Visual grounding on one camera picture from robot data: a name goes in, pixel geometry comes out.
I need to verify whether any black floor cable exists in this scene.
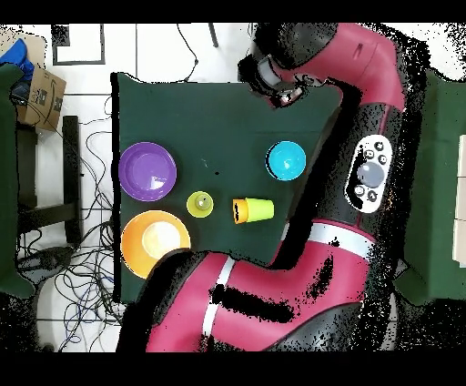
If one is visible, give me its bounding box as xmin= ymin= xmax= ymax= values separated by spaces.
xmin=177 ymin=23 xmax=199 ymax=83

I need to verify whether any dark green tablecloth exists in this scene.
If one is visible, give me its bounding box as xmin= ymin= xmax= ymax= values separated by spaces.
xmin=110 ymin=71 xmax=345 ymax=305

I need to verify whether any light blue opaque bowl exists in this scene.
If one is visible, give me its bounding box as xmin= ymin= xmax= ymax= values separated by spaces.
xmin=264 ymin=140 xmax=308 ymax=182

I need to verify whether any purple bowl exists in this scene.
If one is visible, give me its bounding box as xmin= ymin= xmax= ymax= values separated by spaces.
xmin=117 ymin=141 xmax=178 ymax=202

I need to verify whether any tangle of floor cables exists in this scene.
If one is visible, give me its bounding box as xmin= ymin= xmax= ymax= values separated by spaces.
xmin=15 ymin=96 xmax=127 ymax=352

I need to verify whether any large orange bowl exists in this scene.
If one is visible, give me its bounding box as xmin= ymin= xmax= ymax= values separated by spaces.
xmin=120 ymin=209 xmax=192 ymax=280

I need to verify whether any green cup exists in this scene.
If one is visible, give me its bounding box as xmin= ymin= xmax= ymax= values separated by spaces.
xmin=245 ymin=197 xmax=275 ymax=223

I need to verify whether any white box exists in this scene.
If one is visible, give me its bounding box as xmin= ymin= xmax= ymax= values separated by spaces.
xmin=451 ymin=133 xmax=466 ymax=269

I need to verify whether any yellow cup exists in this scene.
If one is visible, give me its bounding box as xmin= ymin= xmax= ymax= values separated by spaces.
xmin=186 ymin=190 xmax=215 ymax=219

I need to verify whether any cardboard box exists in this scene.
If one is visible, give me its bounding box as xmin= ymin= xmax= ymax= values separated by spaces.
xmin=16 ymin=66 xmax=67 ymax=133

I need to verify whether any orange cup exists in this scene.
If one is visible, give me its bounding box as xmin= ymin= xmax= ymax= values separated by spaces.
xmin=231 ymin=198 xmax=249 ymax=225

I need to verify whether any blue cloth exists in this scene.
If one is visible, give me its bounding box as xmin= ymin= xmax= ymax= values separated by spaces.
xmin=0 ymin=37 xmax=35 ymax=82

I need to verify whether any black bench stand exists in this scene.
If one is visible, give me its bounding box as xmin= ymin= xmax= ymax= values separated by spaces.
xmin=15 ymin=115 xmax=83 ymax=245

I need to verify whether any black square frame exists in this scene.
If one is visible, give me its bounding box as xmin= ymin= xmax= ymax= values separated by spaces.
xmin=50 ymin=23 xmax=106 ymax=66

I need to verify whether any green covered side table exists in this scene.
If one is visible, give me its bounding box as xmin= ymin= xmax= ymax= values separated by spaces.
xmin=394 ymin=67 xmax=466 ymax=306
xmin=0 ymin=63 xmax=36 ymax=300

